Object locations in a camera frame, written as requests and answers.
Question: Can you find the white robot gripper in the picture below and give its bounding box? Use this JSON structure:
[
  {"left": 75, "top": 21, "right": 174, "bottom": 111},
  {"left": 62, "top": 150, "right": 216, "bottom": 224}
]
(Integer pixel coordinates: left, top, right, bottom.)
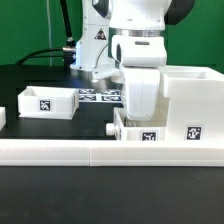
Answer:
[{"left": 120, "top": 66, "right": 160, "bottom": 121}]

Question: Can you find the white front drawer box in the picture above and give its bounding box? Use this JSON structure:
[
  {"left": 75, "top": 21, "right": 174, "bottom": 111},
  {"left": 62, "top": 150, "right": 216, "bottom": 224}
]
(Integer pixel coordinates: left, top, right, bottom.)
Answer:
[{"left": 106, "top": 107, "right": 167, "bottom": 141}]

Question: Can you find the white drawer box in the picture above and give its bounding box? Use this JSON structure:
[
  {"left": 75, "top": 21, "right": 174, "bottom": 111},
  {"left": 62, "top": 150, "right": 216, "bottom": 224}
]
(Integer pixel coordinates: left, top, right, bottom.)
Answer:
[
  {"left": 106, "top": 107, "right": 167, "bottom": 141},
  {"left": 18, "top": 86, "right": 79, "bottom": 120}
]

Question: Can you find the white drawer cabinet housing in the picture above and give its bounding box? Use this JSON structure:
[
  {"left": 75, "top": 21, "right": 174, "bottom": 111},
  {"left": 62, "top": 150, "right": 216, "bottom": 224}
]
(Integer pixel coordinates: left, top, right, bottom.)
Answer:
[{"left": 159, "top": 66, "right": 224, "bottom": 142}]

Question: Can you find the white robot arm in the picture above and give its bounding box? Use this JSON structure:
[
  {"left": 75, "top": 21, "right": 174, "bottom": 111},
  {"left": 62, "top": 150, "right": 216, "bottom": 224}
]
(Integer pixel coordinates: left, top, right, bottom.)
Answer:
[{"left": 71, "top": 0, "right": 196, "bottom": 121}]

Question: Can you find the white rear drawer box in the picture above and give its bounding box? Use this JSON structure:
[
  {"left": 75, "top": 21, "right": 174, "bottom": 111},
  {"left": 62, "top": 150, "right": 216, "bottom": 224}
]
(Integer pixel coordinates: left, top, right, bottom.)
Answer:
[{"left": 18, "top": 86, "right": 79, "bottom": 120}]

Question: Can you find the white fiducial marker sheet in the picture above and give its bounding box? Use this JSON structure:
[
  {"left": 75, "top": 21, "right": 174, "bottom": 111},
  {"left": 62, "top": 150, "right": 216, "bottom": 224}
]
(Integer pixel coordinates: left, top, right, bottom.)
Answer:
[{"left": 79, "top": 89, "right": 121, "bottom": 103}]

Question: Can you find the white block at left edge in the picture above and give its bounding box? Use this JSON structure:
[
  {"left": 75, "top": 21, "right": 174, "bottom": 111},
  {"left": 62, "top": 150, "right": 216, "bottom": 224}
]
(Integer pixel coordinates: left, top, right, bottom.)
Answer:
[{"left": 0, "top": 107, "right": 6, "bottom": 131}]

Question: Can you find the white L-shaped border fence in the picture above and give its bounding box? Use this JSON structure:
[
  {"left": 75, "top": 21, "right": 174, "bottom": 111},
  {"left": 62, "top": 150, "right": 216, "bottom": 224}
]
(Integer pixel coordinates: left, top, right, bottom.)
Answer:
[{"left": 0, "top": 139, "right": 224, "bottom": 167}]

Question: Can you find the black cable with connector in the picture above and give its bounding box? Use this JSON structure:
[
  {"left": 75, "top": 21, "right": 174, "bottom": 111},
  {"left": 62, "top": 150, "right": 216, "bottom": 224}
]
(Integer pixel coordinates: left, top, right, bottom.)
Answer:
[{"left": 14, "top": 0, "right": 77, "bottom": 66}]

